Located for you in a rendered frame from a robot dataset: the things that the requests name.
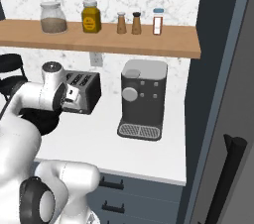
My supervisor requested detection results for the brown shaker with black cap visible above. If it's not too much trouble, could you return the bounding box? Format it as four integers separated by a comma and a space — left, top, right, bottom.
131, 11, 143, 36

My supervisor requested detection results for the wooden wall shelf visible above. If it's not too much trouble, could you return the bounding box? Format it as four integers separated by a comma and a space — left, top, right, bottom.
0, 18, 202, 59

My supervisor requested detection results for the grey fridge door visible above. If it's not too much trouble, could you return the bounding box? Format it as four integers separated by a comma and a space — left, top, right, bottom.
190, 0, 254, 224

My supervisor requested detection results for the black fridge door handle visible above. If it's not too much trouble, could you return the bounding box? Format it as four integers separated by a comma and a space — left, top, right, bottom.
203, 133, 249, 224

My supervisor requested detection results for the brown shaker with white cap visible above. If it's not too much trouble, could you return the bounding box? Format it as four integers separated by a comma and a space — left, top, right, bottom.
116, 11, 128, 35

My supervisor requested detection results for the dark blue drawer front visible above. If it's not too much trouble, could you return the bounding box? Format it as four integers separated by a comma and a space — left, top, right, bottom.
97, 171, 184, 204
86, 191, 182, 224

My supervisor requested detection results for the white wall outlet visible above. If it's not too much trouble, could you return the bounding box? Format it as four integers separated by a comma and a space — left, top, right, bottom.
89, 52, 104, 68

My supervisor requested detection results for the black toaster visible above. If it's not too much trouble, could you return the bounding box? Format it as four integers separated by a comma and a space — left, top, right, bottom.
63, 70, 102, 116

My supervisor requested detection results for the black drawer handle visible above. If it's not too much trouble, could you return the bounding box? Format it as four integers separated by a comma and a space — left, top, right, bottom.
98, 177, 125, 191
101, 200, 126, 215

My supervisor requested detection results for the spice bottle with blue lid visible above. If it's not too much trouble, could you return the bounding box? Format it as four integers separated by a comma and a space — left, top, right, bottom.
152, 7, 165, 37

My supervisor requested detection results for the dark blue tall side panel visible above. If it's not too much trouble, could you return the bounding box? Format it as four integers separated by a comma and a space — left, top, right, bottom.
176, 0, 246, 224

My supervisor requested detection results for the glass jar with brown contents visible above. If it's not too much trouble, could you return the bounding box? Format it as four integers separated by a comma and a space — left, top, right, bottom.
40, 1, 68, 35

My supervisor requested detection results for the dark grey coffee machine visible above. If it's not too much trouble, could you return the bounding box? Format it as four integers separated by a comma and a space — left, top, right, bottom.
116, 58, 169, 142

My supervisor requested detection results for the yellow jar with silver lid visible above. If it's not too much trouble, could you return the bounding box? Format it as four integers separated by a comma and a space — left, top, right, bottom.
80, 0, 102, 34

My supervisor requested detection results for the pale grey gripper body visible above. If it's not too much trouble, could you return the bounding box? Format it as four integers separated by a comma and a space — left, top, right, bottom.
62, 98, 84, 114

